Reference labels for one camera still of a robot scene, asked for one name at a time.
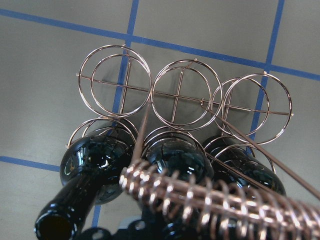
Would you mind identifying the dark wine bottle in basket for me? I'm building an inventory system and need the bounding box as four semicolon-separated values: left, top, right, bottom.
34;135;133;240

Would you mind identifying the copper wire wine basket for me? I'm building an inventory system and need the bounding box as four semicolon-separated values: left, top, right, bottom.
65;43;320;240

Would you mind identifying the dark wine bottle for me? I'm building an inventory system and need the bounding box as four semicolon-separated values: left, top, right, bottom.
202;135;286;196
142;137;214;240
34;135;133;240

